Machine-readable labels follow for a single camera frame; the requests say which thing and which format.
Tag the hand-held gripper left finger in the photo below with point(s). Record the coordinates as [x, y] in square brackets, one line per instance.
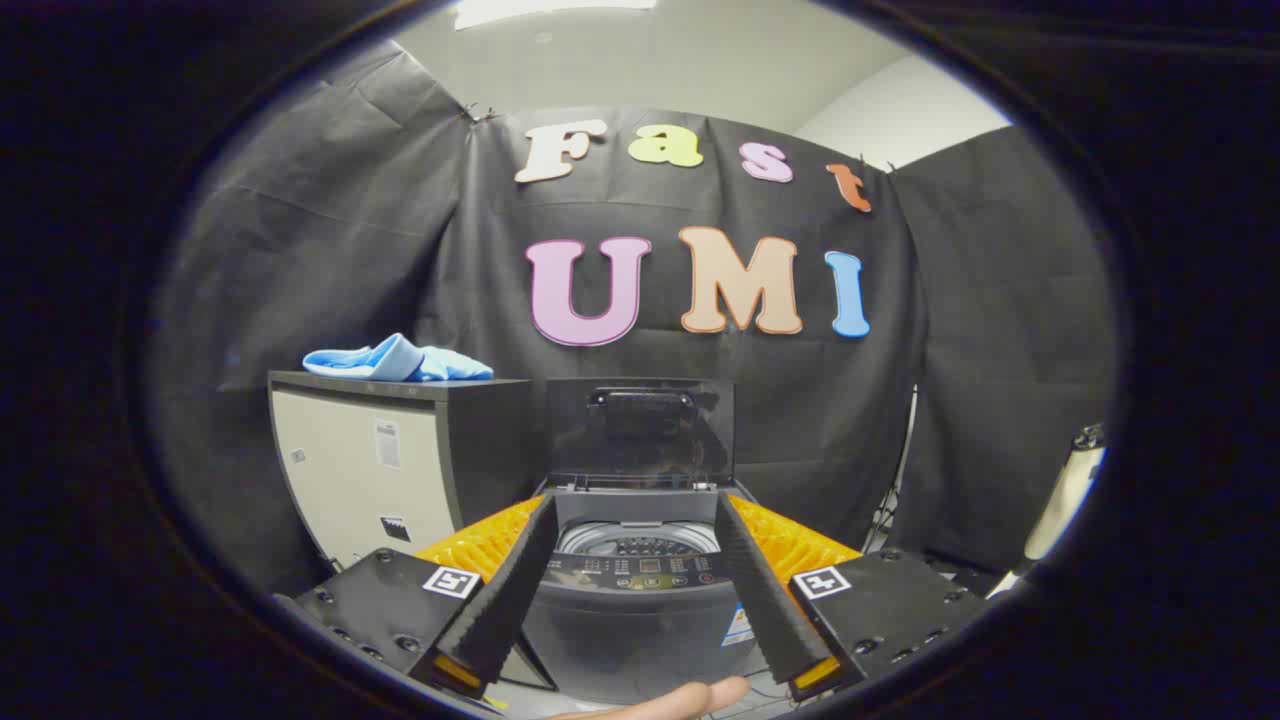
[510, 590]

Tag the grey and white cabinet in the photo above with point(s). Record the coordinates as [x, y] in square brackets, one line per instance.
[340, 480]

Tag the dark grey washing machine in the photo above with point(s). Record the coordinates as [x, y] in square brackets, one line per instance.
[640, 630]

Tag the light blue garment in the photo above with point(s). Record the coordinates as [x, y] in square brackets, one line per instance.
[390, 360]

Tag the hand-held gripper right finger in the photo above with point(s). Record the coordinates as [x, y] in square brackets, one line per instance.
[760, 590]

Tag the white cylinder with black cap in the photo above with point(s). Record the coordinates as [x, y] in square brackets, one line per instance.
[1065, 495]

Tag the ceiling light panel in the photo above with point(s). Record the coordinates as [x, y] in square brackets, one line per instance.
[550, 10]

